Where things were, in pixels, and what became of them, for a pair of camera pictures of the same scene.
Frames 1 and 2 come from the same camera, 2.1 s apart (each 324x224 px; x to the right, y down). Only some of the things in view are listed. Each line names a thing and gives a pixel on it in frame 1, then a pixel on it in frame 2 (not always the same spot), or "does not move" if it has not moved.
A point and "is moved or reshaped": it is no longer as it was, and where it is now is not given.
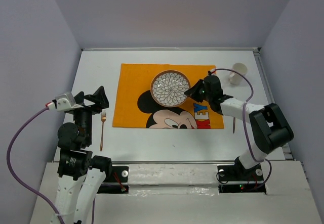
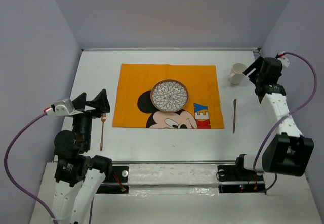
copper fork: (103, 119) does not move
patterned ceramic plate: (167, 88) is moved or reshaped
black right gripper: (192, 92) -> (256, 64)
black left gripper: (99, 96) does not move
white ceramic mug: (234, 78) does not move
